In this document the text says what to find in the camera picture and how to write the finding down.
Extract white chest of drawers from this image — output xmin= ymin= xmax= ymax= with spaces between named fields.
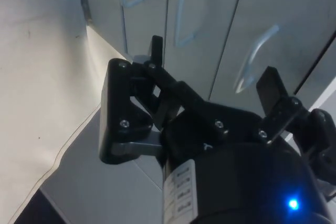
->
xmin=76 ymin=0 xmax=336 ymax=112

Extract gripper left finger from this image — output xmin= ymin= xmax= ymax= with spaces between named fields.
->
xmin=98 ymin=35 xmax=229 ymax=167

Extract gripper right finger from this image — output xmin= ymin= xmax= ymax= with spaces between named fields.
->
xmin=255 ymin=66 xmax=336 ymax=183

